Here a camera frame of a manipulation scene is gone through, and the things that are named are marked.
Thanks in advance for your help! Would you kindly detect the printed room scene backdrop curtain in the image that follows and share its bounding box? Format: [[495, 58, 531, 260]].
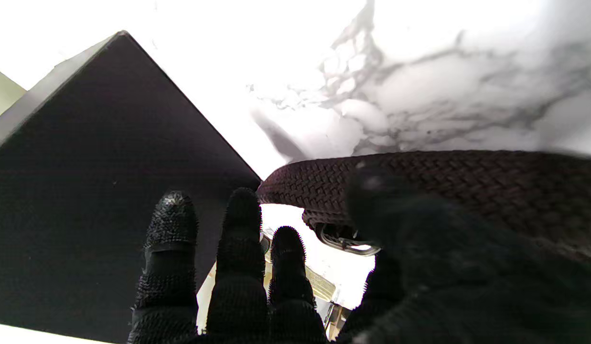
[[0, 64, 27, 125]]

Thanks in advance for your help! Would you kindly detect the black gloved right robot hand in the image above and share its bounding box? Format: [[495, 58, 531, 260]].
[[128, 165, 591, 344]]

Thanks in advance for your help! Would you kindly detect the black square storage box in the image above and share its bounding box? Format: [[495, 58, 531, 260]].
[[0, 30, 262, 344]]

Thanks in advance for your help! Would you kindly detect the black woven belt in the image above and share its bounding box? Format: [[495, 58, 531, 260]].
[[256, 150, 591, 263]]

